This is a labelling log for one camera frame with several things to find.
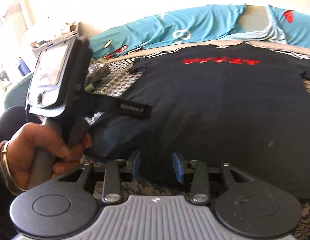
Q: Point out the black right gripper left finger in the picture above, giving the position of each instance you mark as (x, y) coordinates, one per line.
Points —
(70, 203)

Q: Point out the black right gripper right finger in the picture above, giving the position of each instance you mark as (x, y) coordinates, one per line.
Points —
(241, 202)

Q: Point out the black t-shirt red print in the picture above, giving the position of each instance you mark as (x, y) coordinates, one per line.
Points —
(244, 105)

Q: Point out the person's left forearm dark sleeve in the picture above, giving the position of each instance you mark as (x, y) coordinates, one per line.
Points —
(10, 121)

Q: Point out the person's left hand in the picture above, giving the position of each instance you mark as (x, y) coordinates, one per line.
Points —
(21, 151)

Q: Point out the grey patterned folded garment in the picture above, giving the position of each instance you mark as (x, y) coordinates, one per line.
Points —
(95, 74)

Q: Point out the white perforated laundry basket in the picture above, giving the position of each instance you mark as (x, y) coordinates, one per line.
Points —
(68, 31)

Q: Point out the blue houndstooth bed cover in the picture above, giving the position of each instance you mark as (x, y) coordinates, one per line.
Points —
(118, 81)

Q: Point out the grey dotted mattress edge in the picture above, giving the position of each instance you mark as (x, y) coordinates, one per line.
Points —
(285, 48)

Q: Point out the blue airplane print bolster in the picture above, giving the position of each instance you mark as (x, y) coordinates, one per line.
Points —
(201, 24)

